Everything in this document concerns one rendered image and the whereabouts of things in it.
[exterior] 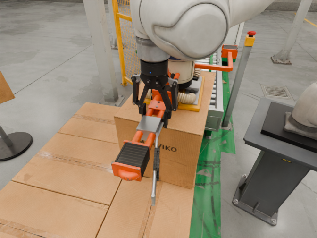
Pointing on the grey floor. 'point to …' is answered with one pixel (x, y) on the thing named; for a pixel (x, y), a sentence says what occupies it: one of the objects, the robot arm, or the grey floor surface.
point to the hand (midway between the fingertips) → (154, 117)
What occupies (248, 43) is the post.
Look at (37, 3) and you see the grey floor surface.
